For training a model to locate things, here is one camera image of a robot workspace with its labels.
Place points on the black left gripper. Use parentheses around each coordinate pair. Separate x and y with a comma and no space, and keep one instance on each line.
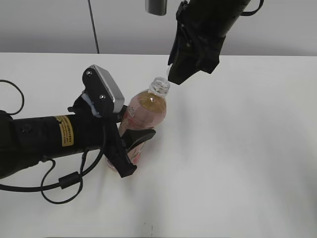
(93,133)

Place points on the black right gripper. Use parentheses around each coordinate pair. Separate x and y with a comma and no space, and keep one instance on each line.
(193,49)

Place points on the pink label tea bottle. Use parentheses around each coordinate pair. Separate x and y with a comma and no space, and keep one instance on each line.
(147,109)

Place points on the white bottle cap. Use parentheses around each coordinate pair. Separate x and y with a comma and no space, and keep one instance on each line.
(168,70)

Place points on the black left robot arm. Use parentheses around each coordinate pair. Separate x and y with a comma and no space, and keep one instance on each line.
(26,142)

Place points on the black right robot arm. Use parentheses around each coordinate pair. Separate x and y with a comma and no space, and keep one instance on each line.
(224,15)

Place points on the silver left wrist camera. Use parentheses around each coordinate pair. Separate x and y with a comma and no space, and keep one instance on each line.
(101,92)

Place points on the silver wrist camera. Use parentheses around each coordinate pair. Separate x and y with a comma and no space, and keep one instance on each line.
(101,92)
(156,7)

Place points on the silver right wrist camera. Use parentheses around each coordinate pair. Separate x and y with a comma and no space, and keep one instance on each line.
(156,7)

